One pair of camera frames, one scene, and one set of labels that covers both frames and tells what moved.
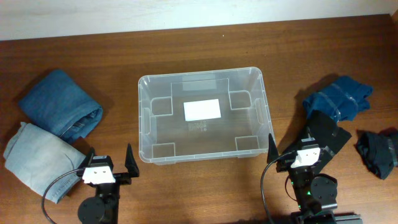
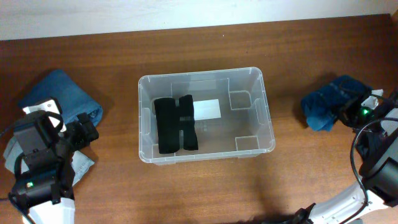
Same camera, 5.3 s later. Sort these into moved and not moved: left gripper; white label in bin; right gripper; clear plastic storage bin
Moved: left gripper; right gripper
Not moved: clear plastic storage bin; white label in bin
